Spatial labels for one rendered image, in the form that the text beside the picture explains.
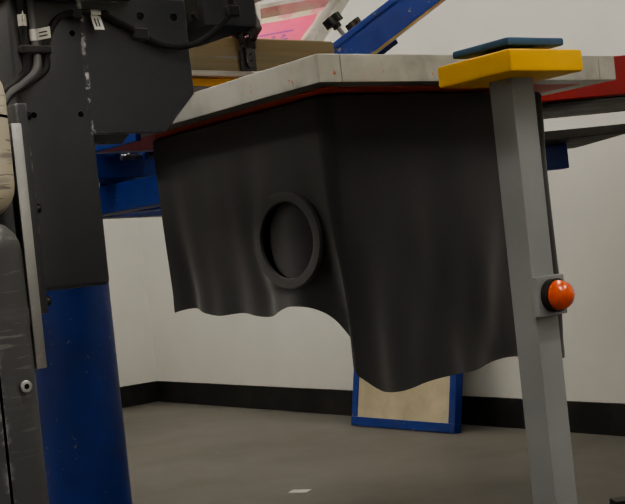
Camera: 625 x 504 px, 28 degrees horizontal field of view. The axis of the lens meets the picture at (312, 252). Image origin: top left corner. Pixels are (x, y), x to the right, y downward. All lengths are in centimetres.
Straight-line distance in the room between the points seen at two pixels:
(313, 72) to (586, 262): 282
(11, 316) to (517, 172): 80
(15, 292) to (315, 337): 466
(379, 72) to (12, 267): 84
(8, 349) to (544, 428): 83
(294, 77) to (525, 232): 37
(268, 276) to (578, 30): 265
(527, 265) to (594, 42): 278
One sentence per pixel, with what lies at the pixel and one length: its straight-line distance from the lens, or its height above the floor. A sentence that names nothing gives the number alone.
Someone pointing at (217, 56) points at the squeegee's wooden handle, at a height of 110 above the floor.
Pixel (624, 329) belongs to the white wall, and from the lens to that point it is 431.
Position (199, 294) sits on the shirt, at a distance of 208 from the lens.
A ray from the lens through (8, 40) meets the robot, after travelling 125.
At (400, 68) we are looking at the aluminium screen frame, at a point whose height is 97.
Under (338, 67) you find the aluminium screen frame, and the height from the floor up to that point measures 97.
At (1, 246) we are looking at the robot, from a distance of 97.
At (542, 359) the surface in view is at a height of 57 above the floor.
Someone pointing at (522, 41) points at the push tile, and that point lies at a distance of 157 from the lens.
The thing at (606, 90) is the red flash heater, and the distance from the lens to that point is 298.
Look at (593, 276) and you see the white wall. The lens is 437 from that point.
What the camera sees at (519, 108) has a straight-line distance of 160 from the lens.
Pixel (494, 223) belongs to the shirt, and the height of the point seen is 75.
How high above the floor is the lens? 74
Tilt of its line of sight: level
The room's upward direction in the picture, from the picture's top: 6 degrees counter-clockwise
